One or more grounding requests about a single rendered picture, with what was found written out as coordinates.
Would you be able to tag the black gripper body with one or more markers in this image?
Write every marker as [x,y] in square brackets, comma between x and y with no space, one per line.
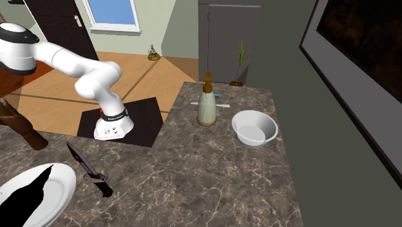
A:
[19,201]

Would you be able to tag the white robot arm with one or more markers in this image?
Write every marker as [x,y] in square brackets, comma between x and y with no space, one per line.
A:
[94,78]

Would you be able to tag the white plate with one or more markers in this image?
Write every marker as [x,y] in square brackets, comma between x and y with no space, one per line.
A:
[59,185]

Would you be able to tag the black robot stand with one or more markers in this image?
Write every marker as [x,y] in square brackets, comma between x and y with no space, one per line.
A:
[144,122]

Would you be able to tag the dark brown door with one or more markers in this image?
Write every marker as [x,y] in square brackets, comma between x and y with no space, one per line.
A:
[66,28]

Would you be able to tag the small figure on orange base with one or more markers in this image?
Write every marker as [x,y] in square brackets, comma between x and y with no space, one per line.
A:
[153,56]

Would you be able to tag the cream soap dispenser brown pump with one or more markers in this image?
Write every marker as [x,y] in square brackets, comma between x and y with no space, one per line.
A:
[206,110]

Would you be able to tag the white-framed window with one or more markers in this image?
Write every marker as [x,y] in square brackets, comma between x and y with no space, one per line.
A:
[113,12]

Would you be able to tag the white flat utensil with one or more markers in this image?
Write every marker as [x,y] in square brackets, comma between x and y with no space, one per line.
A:
[223,105]

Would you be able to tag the white bowl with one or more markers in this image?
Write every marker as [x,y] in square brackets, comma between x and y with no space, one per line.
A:
[254,129]

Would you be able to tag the green potted plant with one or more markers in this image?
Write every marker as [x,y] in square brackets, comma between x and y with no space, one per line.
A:
[240,56]

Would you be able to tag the grey refrigerator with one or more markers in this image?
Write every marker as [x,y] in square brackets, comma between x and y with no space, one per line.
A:
[229,41]

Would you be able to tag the brown wooden turned post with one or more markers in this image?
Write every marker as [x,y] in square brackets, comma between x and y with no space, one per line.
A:
[25,129]

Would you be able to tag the dark framed wall picture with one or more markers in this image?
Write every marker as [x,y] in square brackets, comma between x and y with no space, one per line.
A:
[361,63]

